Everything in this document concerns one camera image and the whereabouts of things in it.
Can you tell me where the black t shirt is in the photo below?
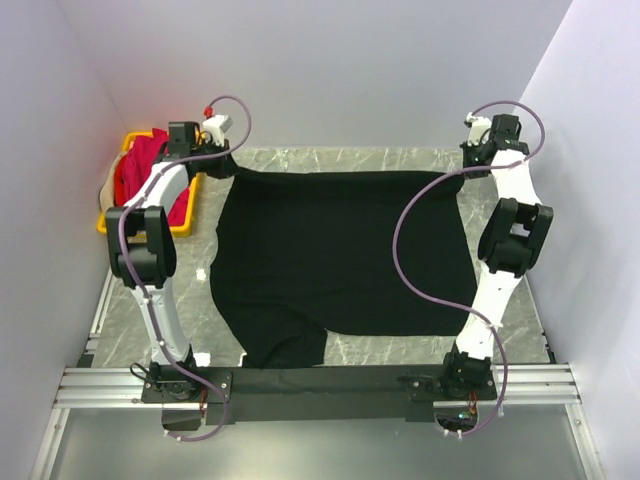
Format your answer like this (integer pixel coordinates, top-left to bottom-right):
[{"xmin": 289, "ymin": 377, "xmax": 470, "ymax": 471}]
[{"xmin": 210, "ymin": 169, "xmax": 476, "ymax": 369}]

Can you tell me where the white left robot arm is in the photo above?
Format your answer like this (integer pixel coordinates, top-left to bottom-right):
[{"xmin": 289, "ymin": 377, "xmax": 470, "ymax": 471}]
[{"xmin": 105, "ymin": 115, "xmax": 237, "ymax": 402}]

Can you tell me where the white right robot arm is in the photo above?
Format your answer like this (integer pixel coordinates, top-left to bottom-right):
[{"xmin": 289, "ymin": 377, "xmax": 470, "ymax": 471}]
[{"xmin": 438, "ymin": 113, "xmax": 554, "ymax": 399}]

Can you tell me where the yellow plastic bin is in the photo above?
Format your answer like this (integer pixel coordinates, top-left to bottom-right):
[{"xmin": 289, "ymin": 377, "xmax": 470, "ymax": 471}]
[{"xmin": 96, "ymin": 128, "xmax": 202, "ymax": 237}]

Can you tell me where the magenta t shirt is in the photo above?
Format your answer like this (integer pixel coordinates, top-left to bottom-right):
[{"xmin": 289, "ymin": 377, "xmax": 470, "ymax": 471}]
[{"xmin": 118, "ymin": 128, "xmax": 190, "ymax": 228}]

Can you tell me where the beige t shirt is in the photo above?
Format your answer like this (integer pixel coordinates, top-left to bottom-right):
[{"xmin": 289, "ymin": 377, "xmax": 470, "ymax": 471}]
[{"xmin": 99, "ymin": 152, "xmax": 126, "ymax": 212}]

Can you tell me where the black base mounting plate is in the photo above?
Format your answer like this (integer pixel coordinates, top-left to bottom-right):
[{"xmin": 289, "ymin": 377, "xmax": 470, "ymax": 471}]
[{"xmin": 130, "ymin": 365, "xmax": 498, "ymax": 430}]

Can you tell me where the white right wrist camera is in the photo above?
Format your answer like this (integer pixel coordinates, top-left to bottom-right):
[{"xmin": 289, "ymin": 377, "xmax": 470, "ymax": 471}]
[{"xmin": 464, "ymin": 112, "xmax": 492, "ymax": 146}]

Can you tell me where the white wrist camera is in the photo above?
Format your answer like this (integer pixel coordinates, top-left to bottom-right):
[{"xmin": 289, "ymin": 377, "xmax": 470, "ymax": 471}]
[
  {"xmin": 201, "ymin": 114, "xmax": 233, "ymax": 147},
  {"xmin": 464, "ymin": 112, "xmax": 492, "ymax": 146}
]

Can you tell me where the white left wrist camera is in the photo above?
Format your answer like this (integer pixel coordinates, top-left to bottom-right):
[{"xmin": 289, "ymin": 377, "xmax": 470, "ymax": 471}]
[{"xmin": 201, "ymin": 114, "xmax": 233, "ymax": 147}]

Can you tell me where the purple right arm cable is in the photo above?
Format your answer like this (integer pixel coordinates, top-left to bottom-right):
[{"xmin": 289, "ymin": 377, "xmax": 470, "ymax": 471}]
[{"xmin": 392, "ymin": 99, "xmax": 546, "ymax": 437}]

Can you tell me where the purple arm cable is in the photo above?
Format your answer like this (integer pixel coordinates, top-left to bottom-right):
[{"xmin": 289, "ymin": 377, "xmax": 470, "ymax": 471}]
[
  {"xmin": 115, "ymin": 94, "xmax": 252, "ymax": 443},
  {"xmin": 392, "ymin": 99, "xmax": 546, "ymax": 437}
]

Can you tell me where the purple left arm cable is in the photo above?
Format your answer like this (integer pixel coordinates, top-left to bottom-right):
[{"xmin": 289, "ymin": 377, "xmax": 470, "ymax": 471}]
[{"xmin": 115, "ymin": 94, "xmax": 252, "ymax": 443}]

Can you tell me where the aluminium extrusion rail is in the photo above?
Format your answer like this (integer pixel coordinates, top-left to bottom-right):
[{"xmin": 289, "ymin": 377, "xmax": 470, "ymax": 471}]
[{"xmin": 53, "ymin": 364, "xmax": 581, "ymax": 409}]

